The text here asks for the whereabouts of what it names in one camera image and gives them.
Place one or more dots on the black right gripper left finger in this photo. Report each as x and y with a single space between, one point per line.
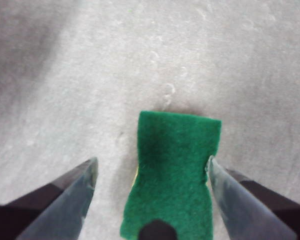
65 200

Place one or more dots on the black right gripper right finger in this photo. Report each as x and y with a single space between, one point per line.
240 205

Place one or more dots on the yellow sponge with green scourer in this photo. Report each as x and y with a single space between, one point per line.
170 155

